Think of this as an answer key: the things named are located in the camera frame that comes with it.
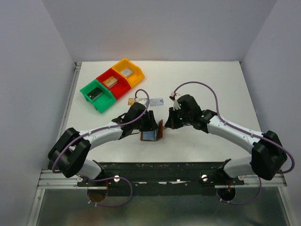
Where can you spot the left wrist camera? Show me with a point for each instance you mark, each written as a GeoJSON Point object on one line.
{"type": "Point", "coordinates": [143, 101]}

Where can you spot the gold metal block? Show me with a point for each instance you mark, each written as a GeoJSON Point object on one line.
{"type": "Point", "coordinates": [110, 82]}

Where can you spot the red plastic bin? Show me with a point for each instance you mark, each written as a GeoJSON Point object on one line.
{"type": "Point", "coordinates": [121, 88]}

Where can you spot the silver VIP credit card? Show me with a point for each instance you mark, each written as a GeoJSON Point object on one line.
{"type": "Point", "coordinates": [156, 101]}

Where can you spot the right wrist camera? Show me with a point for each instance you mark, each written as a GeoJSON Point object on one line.
{"type": "Point", "coordinates": [174, 97]}

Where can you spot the yellow plastic bin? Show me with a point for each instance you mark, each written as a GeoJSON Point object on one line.
{"type": "Point", "coordinates": [138, 75]}

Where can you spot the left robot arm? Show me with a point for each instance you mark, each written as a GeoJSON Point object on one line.
{"type": "Point", "coordinates": [69, 153]}

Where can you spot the gold credit card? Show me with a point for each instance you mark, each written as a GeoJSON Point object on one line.
{"type": "Point", "coordinates": [131, 101]}

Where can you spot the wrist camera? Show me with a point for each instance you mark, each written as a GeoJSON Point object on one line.
{"type": "Point", "coordinates": [174, 97]}
{"type": "Point", "coordinates": [143, 101]}

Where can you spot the silver metal block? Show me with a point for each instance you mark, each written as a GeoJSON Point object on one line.
{"type": "Point", "coordinates": [127, 72]}

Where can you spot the brown leather card holder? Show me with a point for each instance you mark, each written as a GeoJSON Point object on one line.
{"type": "Point", "coordinates": [153, 136]}

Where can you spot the green plastic bin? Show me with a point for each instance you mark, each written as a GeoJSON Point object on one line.
{"type": "Point", "coordinates": [104, 102]}

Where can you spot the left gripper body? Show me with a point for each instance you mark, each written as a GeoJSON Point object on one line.
{"type": "Point", "coordinates": [146, 121]}

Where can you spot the dark metal block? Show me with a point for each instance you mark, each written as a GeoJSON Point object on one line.
{"type": "Point", "coordinates": [95, 94]}

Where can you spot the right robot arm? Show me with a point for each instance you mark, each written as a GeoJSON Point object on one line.
{"type": "Point", "coordinates": [266, 156]}

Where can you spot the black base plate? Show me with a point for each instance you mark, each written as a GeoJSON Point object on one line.
{"type": "Point", "coordinates": [161, 179]}

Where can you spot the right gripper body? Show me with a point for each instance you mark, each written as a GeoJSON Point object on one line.
{"type": "Point", "coordinates": [174, 118]}

